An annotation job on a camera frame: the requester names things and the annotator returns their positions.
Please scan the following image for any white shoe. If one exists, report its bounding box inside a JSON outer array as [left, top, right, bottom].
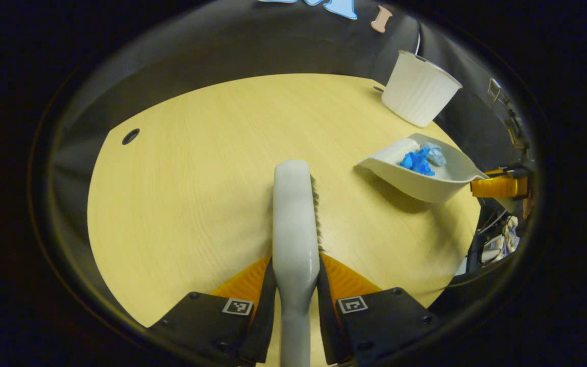
[[481, 216, 521, 263]]

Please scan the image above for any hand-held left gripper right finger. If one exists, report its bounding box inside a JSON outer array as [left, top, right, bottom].
[[318, 253, 439, 366]]

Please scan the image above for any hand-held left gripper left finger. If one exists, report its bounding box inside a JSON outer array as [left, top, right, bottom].
[[146, 256, 278, 366]]

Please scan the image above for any small white broom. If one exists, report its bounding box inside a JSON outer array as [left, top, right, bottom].
[[272, 160, 323, 367]]

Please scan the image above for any wooden desktop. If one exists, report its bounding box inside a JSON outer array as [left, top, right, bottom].
[[87, 73, 483, 367]]

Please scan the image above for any white dustpan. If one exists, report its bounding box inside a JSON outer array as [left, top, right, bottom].
[[356, 133, 490, 204]]

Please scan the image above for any light blue paper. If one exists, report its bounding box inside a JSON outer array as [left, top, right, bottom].
[[423, 142, 447, 167]]

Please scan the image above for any white garbage bin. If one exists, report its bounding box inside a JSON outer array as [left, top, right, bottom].
[[381, 49, 463, 128]]

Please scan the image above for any dark blue paper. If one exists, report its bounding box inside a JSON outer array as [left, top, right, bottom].
[[399, 147, 436, 177]]

